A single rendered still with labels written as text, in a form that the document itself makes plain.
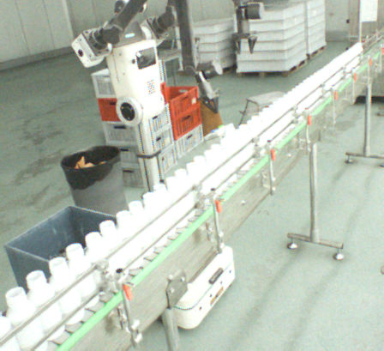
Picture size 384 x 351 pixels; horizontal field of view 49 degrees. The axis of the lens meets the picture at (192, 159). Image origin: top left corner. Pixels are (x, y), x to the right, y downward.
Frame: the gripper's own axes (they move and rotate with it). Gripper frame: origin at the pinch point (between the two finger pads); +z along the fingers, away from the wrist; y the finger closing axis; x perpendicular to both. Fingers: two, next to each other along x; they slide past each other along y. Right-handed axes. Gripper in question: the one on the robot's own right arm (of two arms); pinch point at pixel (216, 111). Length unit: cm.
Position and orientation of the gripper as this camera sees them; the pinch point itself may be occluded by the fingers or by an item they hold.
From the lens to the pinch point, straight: 191.7
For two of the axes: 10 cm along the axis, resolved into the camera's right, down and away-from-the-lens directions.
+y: 5.4, -3.9, 7.5
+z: 4.1, 9.0, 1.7
